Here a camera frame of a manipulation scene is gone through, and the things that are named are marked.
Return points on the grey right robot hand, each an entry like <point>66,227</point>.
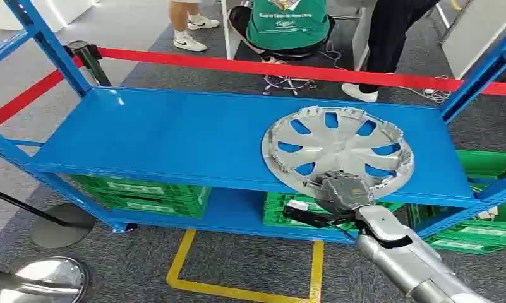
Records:
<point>342,193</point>

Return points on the silver plastic wheel hubcap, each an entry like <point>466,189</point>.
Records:
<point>340,146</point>

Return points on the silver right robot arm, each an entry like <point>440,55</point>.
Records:
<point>407,259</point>

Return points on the green plastic crate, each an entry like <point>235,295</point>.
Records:
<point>152,207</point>
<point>278,211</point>
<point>148,188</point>
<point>466,238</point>

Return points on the black stool with chrome base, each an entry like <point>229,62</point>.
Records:
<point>288,83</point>

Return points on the long red barrier belt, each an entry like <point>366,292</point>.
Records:
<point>278,69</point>

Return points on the standing person in dark trousers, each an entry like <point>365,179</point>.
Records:
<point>386,42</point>

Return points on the seated person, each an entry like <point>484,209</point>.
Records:
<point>286,25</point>

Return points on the blue metal shelf rack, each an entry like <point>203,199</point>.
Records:
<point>173,138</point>

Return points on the white board panel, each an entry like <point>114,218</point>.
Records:
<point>470,37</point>

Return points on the standing person in white shoes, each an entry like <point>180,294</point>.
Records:
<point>187,39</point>

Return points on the grey stanchion base with pole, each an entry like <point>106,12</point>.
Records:
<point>64,228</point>

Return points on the chrome stanchion base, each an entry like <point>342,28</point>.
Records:
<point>47,280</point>

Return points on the short red barrier belt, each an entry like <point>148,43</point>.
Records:
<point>22,100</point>

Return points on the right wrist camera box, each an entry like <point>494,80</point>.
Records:
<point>305,212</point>

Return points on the black stanchion post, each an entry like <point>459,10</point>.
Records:
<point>91,62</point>

